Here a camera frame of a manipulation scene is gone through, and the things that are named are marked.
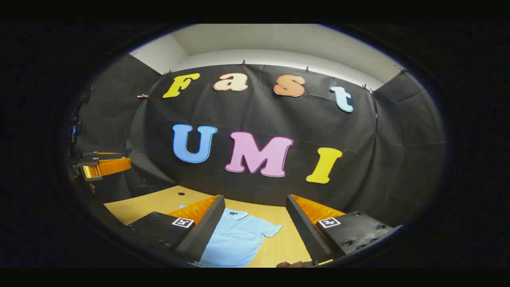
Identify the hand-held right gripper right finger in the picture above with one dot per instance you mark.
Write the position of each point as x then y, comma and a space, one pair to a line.
306, 235

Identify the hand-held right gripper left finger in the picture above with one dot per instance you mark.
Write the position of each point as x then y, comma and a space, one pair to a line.
203, 235

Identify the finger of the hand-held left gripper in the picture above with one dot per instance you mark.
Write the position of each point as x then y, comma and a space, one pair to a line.
109, 167
93, 157

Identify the light blue T-shirt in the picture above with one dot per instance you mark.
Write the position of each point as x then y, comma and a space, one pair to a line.
239, 239

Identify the black backdrop cloth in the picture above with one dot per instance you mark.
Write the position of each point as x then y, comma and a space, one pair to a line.
259, 111

